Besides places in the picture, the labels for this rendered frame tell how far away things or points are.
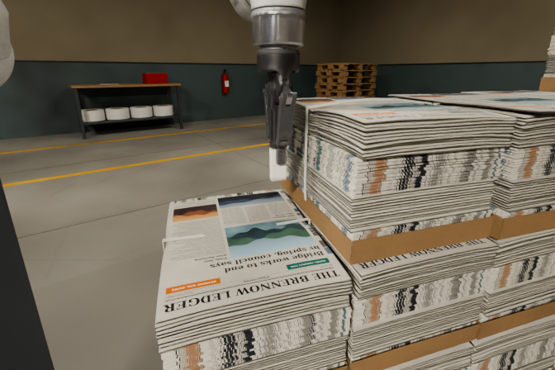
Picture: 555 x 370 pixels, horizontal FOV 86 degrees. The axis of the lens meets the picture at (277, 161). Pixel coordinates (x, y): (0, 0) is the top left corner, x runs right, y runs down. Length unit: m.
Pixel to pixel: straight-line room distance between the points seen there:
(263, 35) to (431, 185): 0.36
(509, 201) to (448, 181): 0.14
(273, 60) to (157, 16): 6.72
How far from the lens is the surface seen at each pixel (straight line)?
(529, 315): 0.89
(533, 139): 0.65
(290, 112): 0.51
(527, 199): 0.70
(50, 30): 6.92
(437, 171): 0.54
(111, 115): 6.36
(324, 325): 0.54
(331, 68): 7.03
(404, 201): 0.52
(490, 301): 0.77
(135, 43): 7.03
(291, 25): 0.51
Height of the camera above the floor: 1.13
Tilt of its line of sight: 17 degrees down
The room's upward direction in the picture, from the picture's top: straight up
